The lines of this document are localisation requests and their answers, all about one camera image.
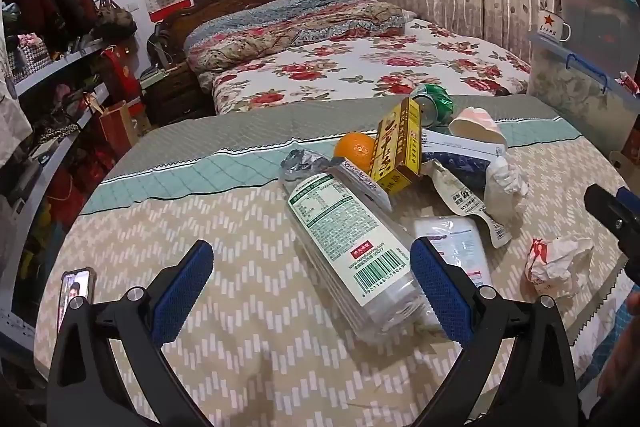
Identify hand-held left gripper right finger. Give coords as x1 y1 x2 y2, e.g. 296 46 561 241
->
410 236 578 427

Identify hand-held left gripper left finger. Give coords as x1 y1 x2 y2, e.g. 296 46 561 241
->
46 239 216 427

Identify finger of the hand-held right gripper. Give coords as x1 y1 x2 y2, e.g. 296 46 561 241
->
616 185 640 219
584 183 640 284

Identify clear plastic bottle green label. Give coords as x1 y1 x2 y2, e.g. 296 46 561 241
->
278 149 427 344

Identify white pink paper cup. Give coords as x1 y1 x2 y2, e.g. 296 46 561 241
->
448 107 507 146

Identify crushed green can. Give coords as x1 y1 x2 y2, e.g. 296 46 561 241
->
410 83 455 128

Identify person's right hand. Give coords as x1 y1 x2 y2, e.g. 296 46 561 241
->
597 289 640 405

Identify white plastic wipes packet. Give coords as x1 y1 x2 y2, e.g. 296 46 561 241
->
412 215 494 308

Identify beige chevron quilted blanket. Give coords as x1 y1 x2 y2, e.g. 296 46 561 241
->
30 94 632 427

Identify crumpled white red wrapper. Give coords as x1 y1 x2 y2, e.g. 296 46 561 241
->
524 235 596 301

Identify white printed pouch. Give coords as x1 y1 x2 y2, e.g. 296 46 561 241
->
431 159 512 249

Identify smartphone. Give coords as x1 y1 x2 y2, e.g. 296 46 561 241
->
57 267 96 334

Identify crumpled white tissue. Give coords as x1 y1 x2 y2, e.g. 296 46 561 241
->
483 154 529 224

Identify small red white packet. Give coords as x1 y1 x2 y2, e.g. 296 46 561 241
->
615 70 640 97

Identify clear storage box blue lid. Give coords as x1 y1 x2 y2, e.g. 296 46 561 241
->
526 31 640 158

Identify white printed wrapper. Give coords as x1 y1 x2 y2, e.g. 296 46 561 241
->
339 158 394 214

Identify dark blue white carton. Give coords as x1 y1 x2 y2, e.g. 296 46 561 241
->
419 129 504 188

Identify yellow cardboard box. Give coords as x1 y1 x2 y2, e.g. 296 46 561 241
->
371 97 424 196

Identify orange fruit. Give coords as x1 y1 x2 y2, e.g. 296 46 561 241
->
334 133 377 168

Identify red gift bag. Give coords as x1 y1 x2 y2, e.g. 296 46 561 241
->
98 100 142 158

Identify white enamel mug red star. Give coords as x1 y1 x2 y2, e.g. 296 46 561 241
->
536 6 572 43

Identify dark wooden nightstand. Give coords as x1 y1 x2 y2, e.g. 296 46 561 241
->
141 61 217 128

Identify floral bedsheet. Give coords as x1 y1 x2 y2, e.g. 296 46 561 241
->
197 18 532 116

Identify grey metal shelf rack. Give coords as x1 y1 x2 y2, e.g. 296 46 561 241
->
0 0 143 358

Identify folded floral quilt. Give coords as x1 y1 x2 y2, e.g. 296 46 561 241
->
183 0 417 76

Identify dark handbag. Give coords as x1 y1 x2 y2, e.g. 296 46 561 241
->
94 0 139 40

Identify hanging dark red clothes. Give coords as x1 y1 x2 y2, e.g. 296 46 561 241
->
9 0 97 54

